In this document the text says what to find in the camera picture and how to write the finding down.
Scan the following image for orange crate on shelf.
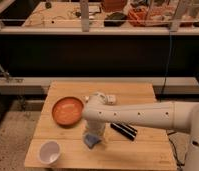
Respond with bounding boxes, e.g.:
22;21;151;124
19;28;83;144
128;8;167;27

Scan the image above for white rectangular box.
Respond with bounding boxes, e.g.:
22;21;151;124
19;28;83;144
107;95;116;105

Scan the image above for white cup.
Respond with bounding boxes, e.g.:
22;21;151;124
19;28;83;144
38;141;61;165

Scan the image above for black floor cable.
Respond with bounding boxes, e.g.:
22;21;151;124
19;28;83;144
166;130;187;168

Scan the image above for orange plate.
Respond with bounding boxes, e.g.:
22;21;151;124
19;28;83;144
52;97;83;126

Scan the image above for grey metal rail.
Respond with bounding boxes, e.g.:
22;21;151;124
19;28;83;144
0;77;199;95

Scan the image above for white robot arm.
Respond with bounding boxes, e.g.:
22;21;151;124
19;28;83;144
82;93;199;171

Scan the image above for wooden table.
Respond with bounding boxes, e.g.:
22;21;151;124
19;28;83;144
24;82;176;171

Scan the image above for black striped block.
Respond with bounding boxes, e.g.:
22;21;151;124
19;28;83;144
110;123;138;141

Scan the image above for black object on shelf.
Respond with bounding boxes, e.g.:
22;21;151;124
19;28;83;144
104;12;127;27

